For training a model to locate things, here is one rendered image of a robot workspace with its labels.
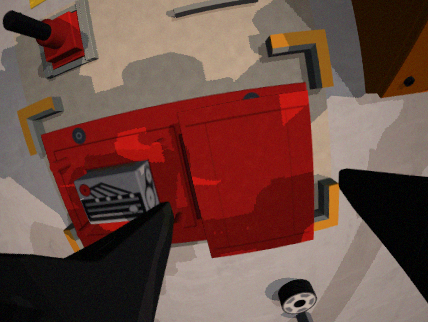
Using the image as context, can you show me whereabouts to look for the black toy car wheel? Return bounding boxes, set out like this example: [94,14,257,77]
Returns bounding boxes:
[278,279,318,314]

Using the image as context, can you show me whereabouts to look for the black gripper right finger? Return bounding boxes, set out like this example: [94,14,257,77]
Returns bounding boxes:
[338,169,428,303]

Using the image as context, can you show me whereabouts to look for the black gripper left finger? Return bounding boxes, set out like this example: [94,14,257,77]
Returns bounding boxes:
[0,201,174,322]

